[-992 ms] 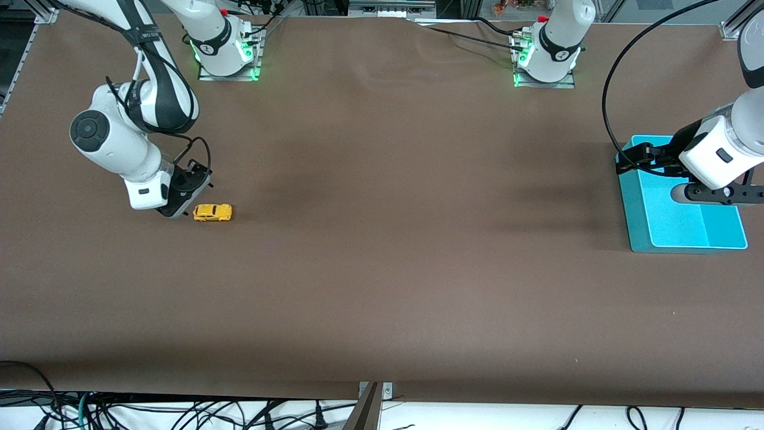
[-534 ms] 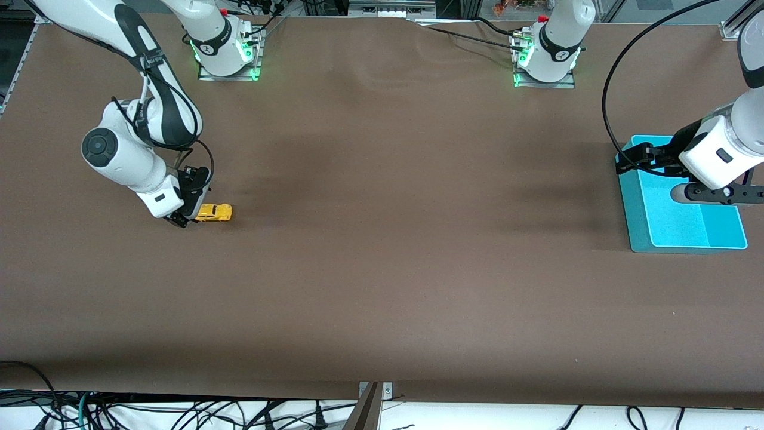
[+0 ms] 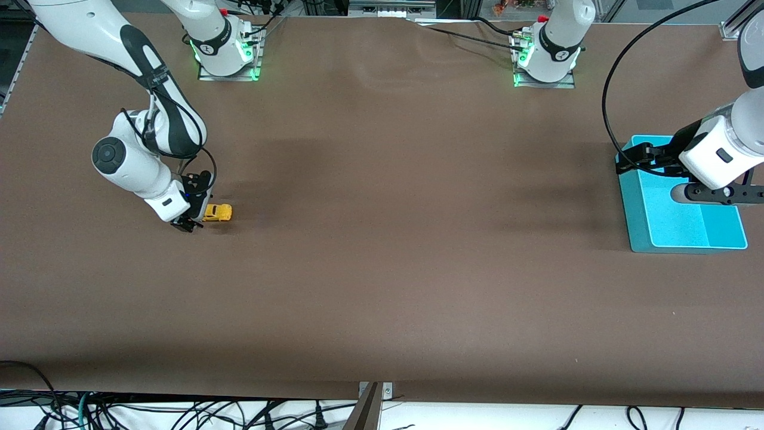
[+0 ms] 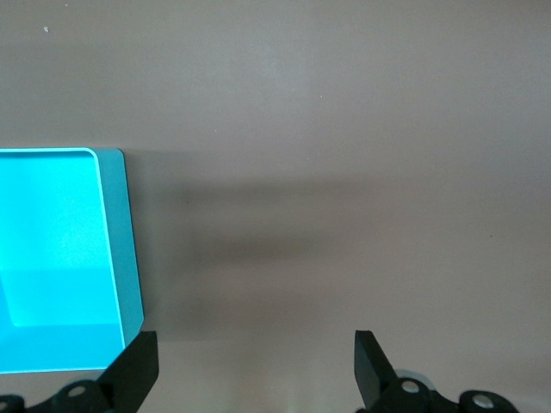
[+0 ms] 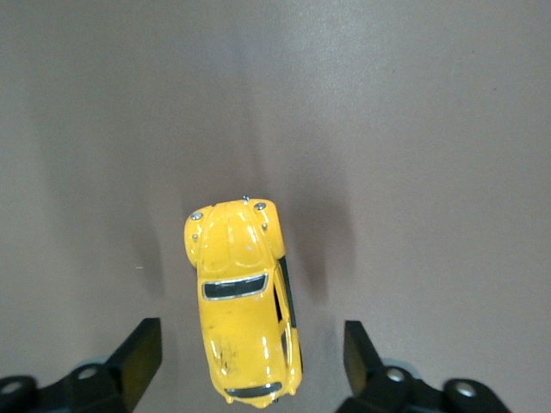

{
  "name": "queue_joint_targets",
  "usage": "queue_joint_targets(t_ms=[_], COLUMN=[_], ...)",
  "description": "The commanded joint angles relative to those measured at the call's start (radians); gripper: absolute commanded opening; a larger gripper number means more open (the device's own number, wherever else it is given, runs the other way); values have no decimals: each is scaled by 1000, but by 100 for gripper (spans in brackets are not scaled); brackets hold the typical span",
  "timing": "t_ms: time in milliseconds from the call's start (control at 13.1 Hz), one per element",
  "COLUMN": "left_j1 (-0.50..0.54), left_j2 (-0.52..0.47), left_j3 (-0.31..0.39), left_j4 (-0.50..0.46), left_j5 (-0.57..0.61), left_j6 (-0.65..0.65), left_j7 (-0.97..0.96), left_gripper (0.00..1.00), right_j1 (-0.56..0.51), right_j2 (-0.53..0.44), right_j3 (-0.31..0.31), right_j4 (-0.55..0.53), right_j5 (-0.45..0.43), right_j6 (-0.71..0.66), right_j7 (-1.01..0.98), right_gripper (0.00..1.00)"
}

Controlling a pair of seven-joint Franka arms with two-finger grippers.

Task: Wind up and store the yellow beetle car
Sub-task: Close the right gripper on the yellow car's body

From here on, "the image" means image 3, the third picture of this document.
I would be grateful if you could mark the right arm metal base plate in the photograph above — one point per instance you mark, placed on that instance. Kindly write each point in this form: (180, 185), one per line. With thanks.
(258, 65)

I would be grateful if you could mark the yellow beetle toy car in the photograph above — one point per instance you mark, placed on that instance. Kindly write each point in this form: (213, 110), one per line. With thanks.
(219, 212)

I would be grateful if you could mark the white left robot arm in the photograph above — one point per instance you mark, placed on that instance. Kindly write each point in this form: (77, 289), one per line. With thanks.
(558, 36)

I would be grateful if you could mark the colourful background objects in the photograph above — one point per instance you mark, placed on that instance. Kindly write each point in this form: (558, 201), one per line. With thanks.
(513, 6)

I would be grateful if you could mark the turquoise plastic bin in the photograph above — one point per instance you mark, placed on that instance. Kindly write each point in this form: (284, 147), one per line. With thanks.
(674, 227)

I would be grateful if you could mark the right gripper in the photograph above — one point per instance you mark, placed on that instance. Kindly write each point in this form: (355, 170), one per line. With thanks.
(196, 206)

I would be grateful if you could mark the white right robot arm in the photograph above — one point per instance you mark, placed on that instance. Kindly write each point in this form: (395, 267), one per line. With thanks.
(131, 54)

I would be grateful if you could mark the aluminium corner profile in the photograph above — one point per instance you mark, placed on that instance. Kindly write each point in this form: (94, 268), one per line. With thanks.
(731, 27)

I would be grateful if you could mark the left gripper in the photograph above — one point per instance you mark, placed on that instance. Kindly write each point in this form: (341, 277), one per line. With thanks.
(684, 143)

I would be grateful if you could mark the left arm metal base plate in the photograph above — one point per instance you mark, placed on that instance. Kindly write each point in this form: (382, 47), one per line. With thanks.
(549, 85)

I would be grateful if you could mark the metal table edge rail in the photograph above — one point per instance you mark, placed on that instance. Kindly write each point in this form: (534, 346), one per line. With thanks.
(15, 71)

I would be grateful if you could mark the small metal table bracket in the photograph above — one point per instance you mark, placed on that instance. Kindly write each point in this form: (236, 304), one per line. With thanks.
(387, 391)

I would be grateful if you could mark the grey power strip box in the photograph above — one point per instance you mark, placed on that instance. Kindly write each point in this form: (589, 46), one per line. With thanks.
(391, 7)

